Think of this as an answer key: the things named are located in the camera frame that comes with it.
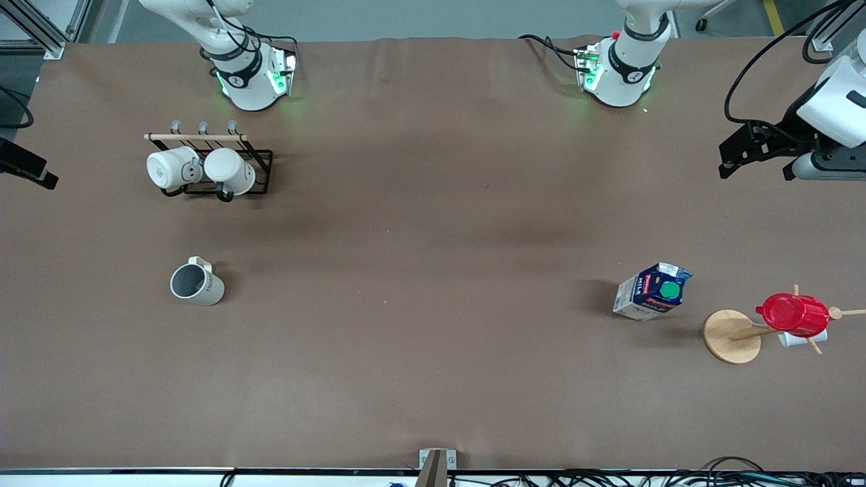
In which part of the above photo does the red plastic cup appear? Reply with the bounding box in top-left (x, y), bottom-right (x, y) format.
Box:
top-left (756, 293), bottom-right (830, 338)

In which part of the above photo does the aluminium frame profile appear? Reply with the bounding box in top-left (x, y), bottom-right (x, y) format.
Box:
top-left (808, 0), bottom-right (854, 53)
top-left (0, 0), bottom-right (92, 60)

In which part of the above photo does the small white cup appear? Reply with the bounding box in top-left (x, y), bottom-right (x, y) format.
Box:
top-left (777, 329), bottom-right (828, 349)

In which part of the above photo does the white mug with print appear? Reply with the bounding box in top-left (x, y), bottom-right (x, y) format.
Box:
top-left (147, 147), bottom-right (202, 191)

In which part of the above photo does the grey ceramic mug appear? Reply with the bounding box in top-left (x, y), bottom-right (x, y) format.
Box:
top-left (170, 256), bottom-right (225, 306)

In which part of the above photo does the brown paper table cover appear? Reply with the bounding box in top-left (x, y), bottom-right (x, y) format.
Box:
top-left (0, 35), bottom-right (866, 471)

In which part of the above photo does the office chair caster leg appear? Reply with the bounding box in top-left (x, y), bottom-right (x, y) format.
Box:
top-left (696, 0), bottom-right (739, 32)

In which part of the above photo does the blue white milk carton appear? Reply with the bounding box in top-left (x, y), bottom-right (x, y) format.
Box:
top-left (613, 262), bottom-right (693, 321)

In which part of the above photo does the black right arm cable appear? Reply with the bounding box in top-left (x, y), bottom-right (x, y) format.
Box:
top-left (0, 85), bottom-right (35, 129)

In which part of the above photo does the wooden mug tree stand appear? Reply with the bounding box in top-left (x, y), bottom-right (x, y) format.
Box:
top-left (703, 284), bottom-right (866, 365)

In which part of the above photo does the black cable bundle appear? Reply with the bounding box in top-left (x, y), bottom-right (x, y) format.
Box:
top-left (220, 457), bottom-right (866, 487)

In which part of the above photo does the plain white mug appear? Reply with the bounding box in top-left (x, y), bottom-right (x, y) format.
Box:
top-left (204, 148), bottom-right (256, 202)

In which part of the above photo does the black wire mug rack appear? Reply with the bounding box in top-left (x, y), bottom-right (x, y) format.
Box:
top-left (144, 120), bottom-right (274, 202)

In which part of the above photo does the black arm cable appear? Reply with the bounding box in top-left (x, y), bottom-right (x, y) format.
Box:
top-left (0, 85), bottom-right (35, 129)
top-left (724, 0), bottom-right (850, 133)

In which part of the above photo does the black base power cable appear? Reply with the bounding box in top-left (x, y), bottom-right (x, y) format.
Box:
top-left (518, 34), bottom-right (584, 72)

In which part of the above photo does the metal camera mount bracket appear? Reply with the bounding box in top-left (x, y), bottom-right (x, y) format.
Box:
top-left (414, 448), bottom-right (457, 487)

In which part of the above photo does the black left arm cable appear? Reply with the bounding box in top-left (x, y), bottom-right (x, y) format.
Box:
top-left (724, 0), bottom-right (850, 133)

